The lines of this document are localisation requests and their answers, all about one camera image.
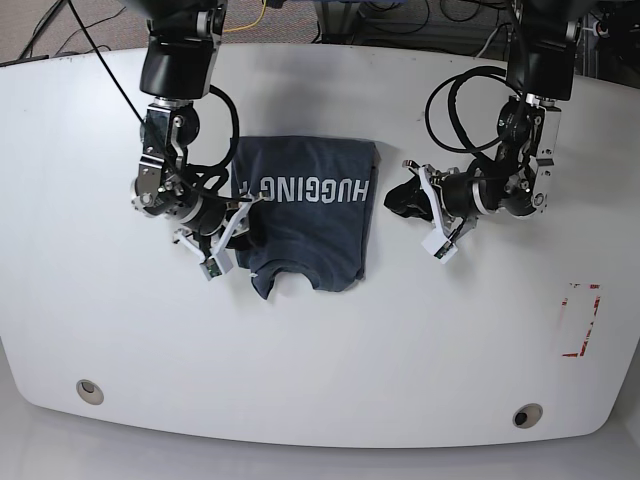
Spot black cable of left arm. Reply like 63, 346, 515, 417
424, 64, 516, 161

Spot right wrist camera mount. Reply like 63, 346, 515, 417
172, 192, 266, 281

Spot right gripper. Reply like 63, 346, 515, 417
187, 197, 265, 250

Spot dark blue t-shirt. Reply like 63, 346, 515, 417
231, 136, 380, 299

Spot yellow cable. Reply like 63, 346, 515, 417
222, 0, 266, 34

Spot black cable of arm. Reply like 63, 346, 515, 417
184, 84, 241, 201
424, 64, 516, 161

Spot aluminium frame structure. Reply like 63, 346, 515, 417
314, 0, 601, 76

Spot right table cable grommet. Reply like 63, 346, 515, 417
512, 403, 543, 429

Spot red tape rectangle marking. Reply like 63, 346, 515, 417
557, 283, 603, 358

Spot table cable grommet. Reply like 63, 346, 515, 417
512, 403, 543, 429
76, 379, 104, 406

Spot left table cable grommet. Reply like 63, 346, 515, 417
76, 379, 104, 406

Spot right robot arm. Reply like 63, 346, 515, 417
125, 1, 265, 252

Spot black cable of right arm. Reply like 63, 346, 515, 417
184, 84, 241, 201

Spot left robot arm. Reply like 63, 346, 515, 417
384, 1, 580, 225

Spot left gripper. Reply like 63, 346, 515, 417
384, 172, 485, 222

